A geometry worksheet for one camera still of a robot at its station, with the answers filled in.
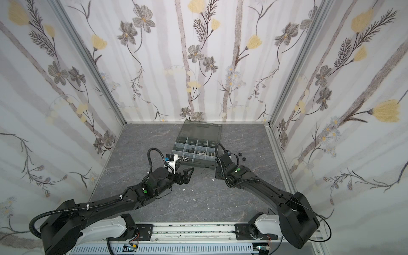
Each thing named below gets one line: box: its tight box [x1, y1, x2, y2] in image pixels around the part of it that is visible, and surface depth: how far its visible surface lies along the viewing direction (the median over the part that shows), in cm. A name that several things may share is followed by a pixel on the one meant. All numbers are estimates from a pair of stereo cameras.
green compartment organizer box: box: [172, 120, 223, 170], surface depth 104 cm
